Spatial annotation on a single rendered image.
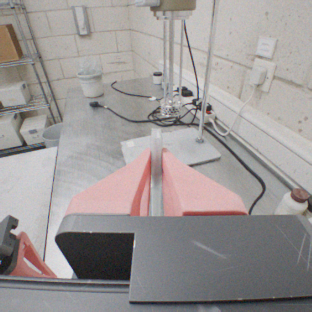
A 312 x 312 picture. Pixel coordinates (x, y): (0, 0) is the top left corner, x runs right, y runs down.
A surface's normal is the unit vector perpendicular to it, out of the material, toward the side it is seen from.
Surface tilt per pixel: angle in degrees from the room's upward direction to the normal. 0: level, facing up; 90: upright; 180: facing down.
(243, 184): 0
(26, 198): 0
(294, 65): 90
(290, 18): 90
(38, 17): 90
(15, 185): 0
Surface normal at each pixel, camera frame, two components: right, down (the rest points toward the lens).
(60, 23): 0.31, 0.58
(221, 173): -0.04, -0.78
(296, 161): -0.95, 0.22
